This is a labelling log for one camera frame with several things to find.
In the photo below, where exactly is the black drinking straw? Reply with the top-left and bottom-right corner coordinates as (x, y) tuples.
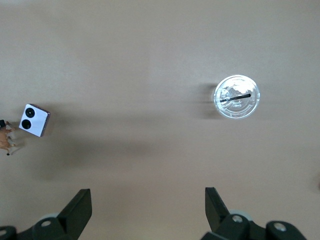
(219, 93), (252, 103)

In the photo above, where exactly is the brown table cover mat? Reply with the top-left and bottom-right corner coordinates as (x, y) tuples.
(0, 0), (320, 240)

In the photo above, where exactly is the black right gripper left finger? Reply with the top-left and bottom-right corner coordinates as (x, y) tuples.
(24, 188), (92, 240)

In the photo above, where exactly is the brown lion figurine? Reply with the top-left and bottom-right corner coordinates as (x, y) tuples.
(0, 121), (18, 156)

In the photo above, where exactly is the clear plastic lidded cup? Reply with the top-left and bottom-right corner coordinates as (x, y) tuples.
(213, 74), (261, 121)

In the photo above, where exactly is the lilac folding flip phone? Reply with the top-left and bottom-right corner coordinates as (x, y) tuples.
(18, 103), (52, 138)

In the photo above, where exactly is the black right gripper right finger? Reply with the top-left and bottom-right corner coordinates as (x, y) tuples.
(201, 187), (266, 240)

